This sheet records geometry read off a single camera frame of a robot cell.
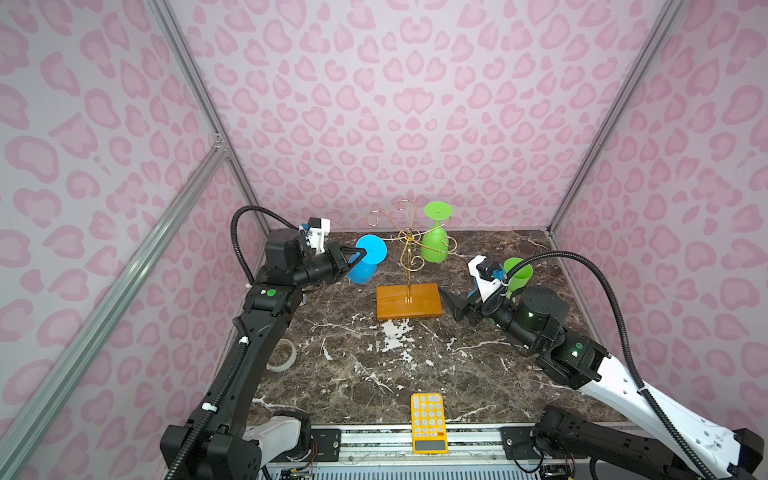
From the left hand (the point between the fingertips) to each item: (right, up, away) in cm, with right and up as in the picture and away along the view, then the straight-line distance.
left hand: (367, 248), depth 67 cm
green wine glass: (+18, +2, +21) cm, 27 cm away
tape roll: (-24, -33, +18) cm, 44 cm away
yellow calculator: (+15, -44, +8) cm, 47 cm away
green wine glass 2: (+43, -8, +20) cm, 48 cm away
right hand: (+19, -6, -5) cm, 20 cm away
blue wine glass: (-1, -5, +8) cm, 10 cm away
